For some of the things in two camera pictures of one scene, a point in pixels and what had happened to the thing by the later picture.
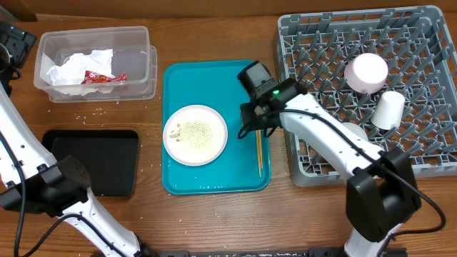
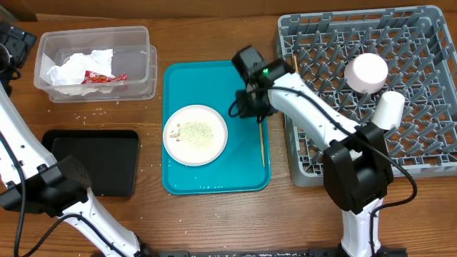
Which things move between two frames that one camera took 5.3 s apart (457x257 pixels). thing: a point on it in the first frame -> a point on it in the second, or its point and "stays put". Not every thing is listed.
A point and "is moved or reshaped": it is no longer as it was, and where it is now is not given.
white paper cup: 388,113 stays put
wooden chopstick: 260,147 is moved or reshaped
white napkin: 66,78 stays put
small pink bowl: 366,73 stays put
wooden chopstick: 258,151 -> 295,63
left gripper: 19,42 stays put
